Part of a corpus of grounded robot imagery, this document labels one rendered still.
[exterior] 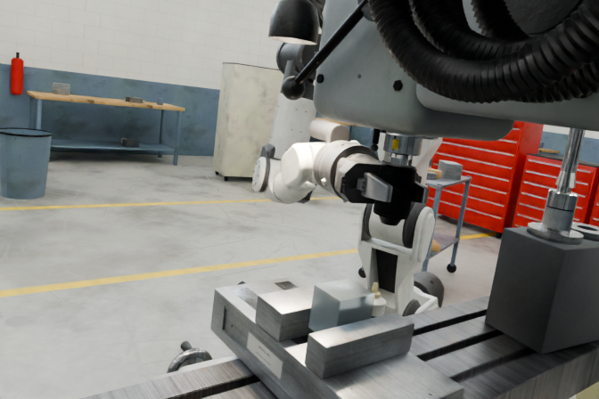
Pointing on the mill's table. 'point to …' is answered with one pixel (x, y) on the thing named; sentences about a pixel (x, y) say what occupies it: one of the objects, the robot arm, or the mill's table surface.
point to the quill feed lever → (295, 85)
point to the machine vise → (327, 353)
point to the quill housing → (379, 74)
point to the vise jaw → (285, 313)
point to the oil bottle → (378, 302)
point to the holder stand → (546, 287)
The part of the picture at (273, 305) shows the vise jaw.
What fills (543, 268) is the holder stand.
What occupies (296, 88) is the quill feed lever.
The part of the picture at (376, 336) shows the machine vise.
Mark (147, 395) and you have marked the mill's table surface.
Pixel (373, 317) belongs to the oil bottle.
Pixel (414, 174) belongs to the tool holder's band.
